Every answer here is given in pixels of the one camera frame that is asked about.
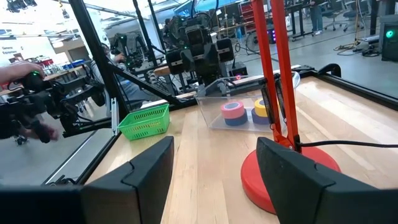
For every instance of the silver aluminium bracket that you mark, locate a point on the silver aluminium bracket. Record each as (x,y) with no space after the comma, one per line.
(114,116)

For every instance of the blue tape roll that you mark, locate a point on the blue tape roll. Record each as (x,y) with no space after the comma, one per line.
(237,122)

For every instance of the red desk lamp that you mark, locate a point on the red desk lamp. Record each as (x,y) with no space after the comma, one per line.
(280,93)

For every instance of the black box red light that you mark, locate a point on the black box red light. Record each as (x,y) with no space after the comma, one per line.
(237,70)

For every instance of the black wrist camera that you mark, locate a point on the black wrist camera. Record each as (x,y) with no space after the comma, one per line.
(197,37)

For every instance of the black frame clamp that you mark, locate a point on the black frame clamp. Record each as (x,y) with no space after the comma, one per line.
(331,65)

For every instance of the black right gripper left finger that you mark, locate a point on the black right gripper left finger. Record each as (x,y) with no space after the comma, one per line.
(140,193)

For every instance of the person's hand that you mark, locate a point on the person's hand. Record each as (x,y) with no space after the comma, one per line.
(20,70)
(43,133)

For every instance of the pink tape roll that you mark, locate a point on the pink tape roll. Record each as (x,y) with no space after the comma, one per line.
(233,112)

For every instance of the black box green light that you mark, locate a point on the black box green light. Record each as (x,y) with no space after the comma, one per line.
(388,46)

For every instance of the yellow tape roll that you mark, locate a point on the yellow tape roll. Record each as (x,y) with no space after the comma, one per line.
(260,109)

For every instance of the wide green plastic basket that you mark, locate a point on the wide green plastic basket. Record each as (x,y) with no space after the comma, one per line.
(146,124)

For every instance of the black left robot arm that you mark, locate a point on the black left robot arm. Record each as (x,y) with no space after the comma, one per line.
(178,31)

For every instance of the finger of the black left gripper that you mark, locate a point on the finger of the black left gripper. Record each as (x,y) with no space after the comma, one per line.
(221,87)
(203,90)

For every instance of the red shelf rack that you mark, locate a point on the red shelf rack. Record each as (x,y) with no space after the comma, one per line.
(247,15)

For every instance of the person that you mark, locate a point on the person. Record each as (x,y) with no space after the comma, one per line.
(130,88)
(317,15)

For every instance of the black background robot arm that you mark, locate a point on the black background robot arm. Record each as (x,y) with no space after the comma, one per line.
(127,46)

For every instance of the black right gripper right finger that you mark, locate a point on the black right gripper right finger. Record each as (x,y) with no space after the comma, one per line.
(298,193)

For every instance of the clear plastic container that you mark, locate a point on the clear plastic container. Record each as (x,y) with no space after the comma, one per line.
(214,122)

